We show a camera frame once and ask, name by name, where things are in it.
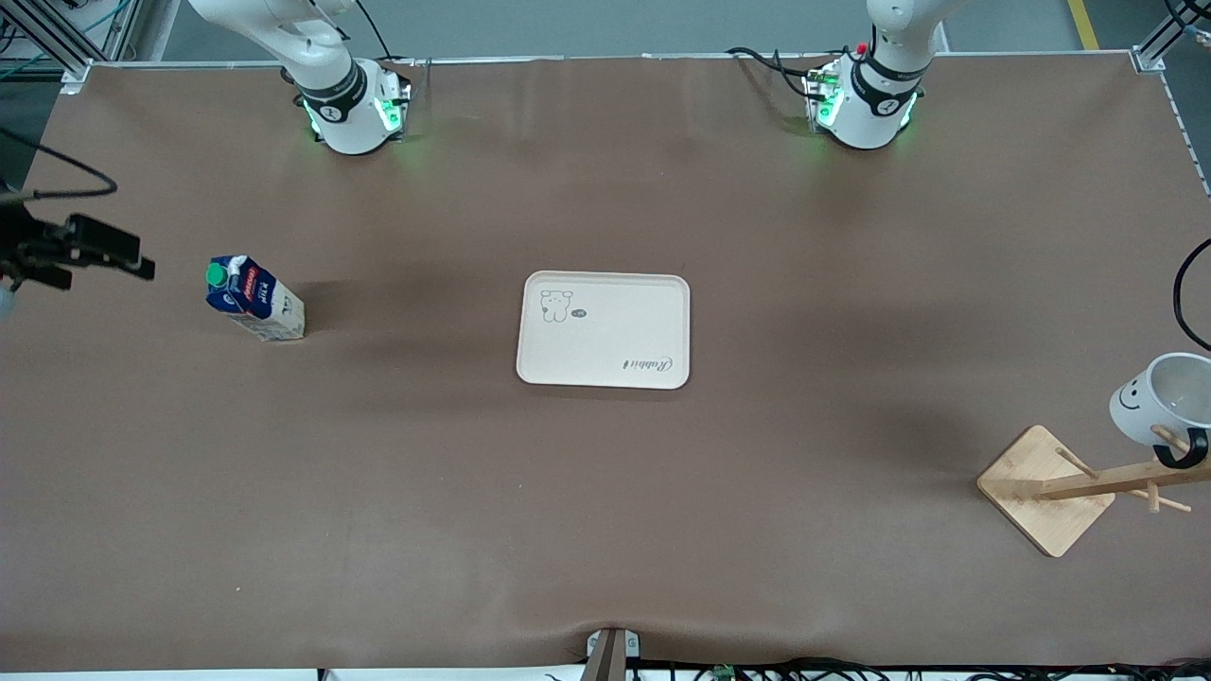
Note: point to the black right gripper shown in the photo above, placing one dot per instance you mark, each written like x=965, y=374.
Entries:
x=19, y=242

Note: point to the blue milk carton green cap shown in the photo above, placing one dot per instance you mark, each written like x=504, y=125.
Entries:
x=265, y=307

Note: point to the wooden cup rack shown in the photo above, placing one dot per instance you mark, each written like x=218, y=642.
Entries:
x=1045, y=497

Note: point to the brown table cover sheet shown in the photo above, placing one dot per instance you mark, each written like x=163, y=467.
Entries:
x=378, y=520

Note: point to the cream rabbit print tray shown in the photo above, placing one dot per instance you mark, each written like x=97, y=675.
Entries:
x=605, y=364

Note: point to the small green circuit board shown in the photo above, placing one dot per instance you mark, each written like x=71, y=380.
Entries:
x=725, y=673

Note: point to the aluminium frame post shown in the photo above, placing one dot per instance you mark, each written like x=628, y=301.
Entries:
x=1159, y=43
x=57, y=47

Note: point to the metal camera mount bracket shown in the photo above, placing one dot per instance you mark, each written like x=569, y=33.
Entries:
x=610, y=657

